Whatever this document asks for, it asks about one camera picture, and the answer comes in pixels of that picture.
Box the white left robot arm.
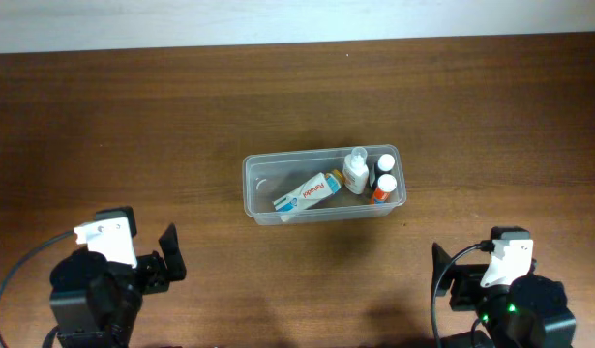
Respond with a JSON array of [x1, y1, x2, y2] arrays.
[[42, 224, 187, 348]]

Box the gold lid small jar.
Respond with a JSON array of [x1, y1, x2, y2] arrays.
[[325, 169, 344, 193]]

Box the white pump bottle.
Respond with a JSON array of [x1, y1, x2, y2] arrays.
[[342, 147, 369, 195]]

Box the orange glue stick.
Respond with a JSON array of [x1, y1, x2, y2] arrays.
[[370, 174, 398, 204]]

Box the clear plastic container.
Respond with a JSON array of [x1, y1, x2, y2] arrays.
[[243, 144, 407, 225]]

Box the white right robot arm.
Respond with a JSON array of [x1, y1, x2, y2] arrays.
[[430, 240, 577, 347]]

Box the dark bottle white cap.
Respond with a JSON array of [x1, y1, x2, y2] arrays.
[[369, 154, 396, 189]]

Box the white Panadol box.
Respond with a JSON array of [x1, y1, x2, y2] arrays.
[[273, 173, 336, 214]]

